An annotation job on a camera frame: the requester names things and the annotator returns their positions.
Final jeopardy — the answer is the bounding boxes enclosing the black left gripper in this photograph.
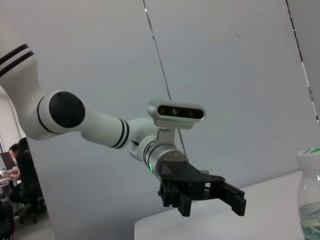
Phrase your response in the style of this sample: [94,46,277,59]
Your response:
[157,159,248,218]

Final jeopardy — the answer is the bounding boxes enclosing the clear green-label water bottle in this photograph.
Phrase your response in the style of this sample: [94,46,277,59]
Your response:
[296,146,320,240]

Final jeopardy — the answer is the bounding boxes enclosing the black office chair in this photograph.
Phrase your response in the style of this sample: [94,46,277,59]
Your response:
[9,136,48,225]

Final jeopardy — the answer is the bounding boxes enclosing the person with black hair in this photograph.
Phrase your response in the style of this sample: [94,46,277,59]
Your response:
[8,143,24,203]

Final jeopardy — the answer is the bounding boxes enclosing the black bag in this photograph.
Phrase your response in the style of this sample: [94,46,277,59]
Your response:
[0,199,16,237]

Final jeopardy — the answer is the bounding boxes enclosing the computer monitor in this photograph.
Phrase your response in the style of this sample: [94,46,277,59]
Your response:
[0,152,16,171]

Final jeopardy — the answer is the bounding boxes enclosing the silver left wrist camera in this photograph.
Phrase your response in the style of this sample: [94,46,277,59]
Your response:
[146,98,207,151]

